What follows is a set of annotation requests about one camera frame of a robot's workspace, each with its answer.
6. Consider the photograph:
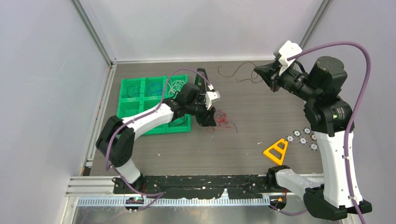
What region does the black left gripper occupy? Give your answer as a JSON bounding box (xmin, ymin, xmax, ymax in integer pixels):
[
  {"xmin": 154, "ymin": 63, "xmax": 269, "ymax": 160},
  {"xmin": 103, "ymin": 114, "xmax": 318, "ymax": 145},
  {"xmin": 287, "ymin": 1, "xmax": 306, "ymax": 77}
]
[{"xmin": 185, "ymin": 98, "xmax": 217, "ymax": 127}]

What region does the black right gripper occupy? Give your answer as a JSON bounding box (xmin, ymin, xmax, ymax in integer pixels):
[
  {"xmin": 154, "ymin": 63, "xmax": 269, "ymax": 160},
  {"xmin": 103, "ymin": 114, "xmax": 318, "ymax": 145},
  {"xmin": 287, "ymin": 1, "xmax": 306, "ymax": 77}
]
[{"xmin": 255, "ymin": 60, "xmax": 319, "ymax": 102}]

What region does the red cable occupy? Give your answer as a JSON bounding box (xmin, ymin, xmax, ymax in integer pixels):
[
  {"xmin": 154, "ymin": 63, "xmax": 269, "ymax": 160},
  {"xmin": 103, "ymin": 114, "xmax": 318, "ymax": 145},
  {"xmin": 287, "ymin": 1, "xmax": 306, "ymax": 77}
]
[{"xmin": 206, "ymin": 111, "xmax": 233, "ymax": 133}]

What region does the brown cable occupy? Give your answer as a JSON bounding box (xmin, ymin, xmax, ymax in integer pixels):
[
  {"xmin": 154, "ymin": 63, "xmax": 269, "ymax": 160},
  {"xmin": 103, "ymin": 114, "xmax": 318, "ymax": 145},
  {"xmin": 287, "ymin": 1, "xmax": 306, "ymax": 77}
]
[{"xmin": 218, "ymin": 62, "xmax": 263, "ymax": 84}]

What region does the white cable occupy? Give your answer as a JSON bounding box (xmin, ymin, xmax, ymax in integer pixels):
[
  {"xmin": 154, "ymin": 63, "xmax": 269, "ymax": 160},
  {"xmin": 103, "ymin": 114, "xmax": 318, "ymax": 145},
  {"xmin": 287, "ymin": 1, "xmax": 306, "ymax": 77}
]
[{"xmin": 168, "ymin": 77, "xmax": 188, "ymax": 95}]

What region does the blue cable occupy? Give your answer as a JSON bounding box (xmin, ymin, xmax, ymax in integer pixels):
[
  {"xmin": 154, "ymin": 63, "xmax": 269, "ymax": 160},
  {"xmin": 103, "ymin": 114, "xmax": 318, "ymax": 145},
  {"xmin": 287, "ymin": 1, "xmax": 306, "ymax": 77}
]
[{"xmin": 146, "ymin": 82, "xmax": 164, "ymax": 97}]

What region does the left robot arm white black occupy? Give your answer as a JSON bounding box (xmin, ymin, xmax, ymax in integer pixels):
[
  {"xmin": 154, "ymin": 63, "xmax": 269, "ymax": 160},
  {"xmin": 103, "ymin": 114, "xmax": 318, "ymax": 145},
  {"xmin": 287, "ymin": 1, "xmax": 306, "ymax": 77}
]
[{"xmin": 95, "ymin": 83, "xmax": 220, "ymax": 193}]

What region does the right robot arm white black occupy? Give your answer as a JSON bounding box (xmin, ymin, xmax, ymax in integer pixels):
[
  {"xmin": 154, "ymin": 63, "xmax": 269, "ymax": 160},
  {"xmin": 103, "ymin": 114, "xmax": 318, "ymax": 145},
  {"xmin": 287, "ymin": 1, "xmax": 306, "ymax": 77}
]
[{"xmin": 254, "ymin": 56, "xmax": 373, "ymax": 221}]

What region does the black metronome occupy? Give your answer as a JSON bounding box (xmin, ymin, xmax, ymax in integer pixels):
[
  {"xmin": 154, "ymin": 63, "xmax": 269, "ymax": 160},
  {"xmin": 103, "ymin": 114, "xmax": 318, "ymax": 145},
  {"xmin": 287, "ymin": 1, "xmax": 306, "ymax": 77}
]
[{"xmin": 194, "ymin": 68, "xmax": 208, "ymax": 94}]

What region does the green bin back right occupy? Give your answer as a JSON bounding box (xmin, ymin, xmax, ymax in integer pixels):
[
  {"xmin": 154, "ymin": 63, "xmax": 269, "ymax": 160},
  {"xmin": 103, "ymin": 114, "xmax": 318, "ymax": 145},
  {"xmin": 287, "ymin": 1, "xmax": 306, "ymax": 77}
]
[{"xmin": 166, "ymin": 75, "xmax": 188, "ymax": 97}]

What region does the yellow triangle block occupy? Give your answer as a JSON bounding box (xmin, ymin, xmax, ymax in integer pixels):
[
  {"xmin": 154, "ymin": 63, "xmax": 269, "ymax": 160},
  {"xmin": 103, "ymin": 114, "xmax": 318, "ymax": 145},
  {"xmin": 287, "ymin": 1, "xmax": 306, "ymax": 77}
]
[{"xmin": 262, "ymin": 139, "xmax": 289, "ymax": 165}]

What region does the small round silver part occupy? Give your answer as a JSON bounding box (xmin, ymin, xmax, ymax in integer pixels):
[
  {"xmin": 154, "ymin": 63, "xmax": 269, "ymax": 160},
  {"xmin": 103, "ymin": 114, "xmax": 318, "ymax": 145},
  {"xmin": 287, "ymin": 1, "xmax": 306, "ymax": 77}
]
[{"xmin": 286, "ymin": 135, "xmax": 295, "ymax": 143}]

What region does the green bin back left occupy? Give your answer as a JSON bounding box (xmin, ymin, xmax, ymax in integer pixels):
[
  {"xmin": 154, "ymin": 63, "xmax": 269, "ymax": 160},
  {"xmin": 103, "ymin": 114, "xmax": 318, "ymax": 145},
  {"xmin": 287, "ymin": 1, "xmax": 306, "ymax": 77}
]
[{"xmin": 119, "ymin": 78, "xmax": 145, "ymax": 100}]

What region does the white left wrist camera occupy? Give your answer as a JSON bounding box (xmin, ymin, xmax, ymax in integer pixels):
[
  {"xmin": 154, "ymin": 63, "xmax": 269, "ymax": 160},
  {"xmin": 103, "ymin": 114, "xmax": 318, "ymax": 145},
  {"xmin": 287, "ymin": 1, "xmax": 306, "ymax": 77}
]
[{"xmin": 205, "ymin": 85, "xmax": 220, "ymax": 110}]

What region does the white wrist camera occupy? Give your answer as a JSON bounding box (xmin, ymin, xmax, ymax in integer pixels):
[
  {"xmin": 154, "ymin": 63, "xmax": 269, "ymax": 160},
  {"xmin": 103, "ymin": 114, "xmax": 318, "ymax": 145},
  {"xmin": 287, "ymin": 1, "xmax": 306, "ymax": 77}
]
[
  {"xmin": 273, "ymin": 40, "xmax": 303, "ymax": 76},
  {"xmin": 205, "ymin": 85, "xmax": 220, "ymax": 110}
]

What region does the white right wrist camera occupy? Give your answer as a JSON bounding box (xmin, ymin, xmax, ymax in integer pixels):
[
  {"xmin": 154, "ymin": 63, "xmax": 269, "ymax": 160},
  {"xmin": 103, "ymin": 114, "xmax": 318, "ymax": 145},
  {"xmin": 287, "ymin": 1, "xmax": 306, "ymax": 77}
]
[{"xmin": 273, "ymin": 40, "xmax": 303, "ymax": 76}]

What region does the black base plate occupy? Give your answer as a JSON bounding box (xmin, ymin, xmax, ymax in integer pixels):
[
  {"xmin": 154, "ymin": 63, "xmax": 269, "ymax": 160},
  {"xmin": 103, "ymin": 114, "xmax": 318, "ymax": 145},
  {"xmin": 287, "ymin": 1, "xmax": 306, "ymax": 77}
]
[{"xmin": 131, "ymin": 174, "xmax": 290, "ymax": 199}]

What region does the aluminium rail front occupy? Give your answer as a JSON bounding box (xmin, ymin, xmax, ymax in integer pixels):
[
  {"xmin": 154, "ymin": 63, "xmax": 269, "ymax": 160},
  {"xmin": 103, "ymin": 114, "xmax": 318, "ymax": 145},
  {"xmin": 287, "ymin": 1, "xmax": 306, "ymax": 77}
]
[{"xmin": 65, "ymin": 174, "xmax": 310, "ymax": 207}]

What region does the aluminium corner post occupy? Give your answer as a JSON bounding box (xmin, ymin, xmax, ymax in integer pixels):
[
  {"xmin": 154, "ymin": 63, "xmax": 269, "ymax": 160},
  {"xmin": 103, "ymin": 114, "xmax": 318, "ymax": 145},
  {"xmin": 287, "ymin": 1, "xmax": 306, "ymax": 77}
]
[{"xmin": 70, "ymin": 0, "xmax": 117, "ymax": 67}]

